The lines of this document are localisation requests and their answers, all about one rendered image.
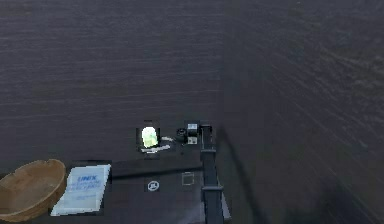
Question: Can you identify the pale green soda can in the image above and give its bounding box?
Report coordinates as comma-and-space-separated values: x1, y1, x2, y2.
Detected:
141, 126, 159, 149

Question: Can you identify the pale blue book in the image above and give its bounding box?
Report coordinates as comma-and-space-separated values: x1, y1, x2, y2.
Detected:
50, 163, 112, 217

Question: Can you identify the brown wooden bowl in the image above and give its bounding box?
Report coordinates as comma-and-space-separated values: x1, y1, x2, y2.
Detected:
0, 158, 67, 223

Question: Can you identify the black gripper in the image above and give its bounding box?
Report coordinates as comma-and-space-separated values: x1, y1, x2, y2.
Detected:
140, 127, 188, 154

